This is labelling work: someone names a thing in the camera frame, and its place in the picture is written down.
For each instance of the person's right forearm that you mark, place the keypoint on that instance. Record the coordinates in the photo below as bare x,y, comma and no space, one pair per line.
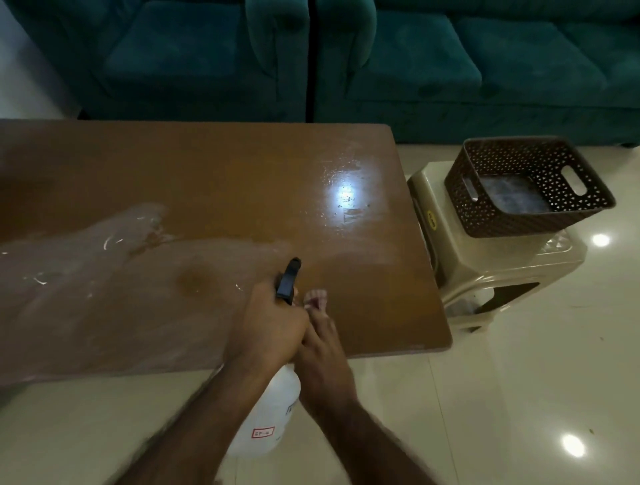
365,444

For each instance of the teal velvet sofa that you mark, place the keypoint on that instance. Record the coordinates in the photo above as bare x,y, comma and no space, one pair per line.
475,65

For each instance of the person's right hand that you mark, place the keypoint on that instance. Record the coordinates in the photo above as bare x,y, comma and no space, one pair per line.
322,357

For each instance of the person's left forearm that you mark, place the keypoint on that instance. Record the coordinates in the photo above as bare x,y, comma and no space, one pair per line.
200,424

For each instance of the white spray bottle black nozzle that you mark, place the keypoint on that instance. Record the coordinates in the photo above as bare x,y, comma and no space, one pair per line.
267,414

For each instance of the brown perforated plastic basket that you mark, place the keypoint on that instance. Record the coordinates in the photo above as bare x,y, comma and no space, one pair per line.
525,187

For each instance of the beige plastic stool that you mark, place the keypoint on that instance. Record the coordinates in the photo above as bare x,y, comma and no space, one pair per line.
500,265

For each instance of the person's right fingers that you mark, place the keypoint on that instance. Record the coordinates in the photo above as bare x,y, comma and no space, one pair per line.
316,303

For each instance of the teal velvet armchair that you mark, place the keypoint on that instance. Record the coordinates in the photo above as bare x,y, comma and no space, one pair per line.
190,55

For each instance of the person's left hand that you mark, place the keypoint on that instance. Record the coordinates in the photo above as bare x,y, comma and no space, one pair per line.
265,327

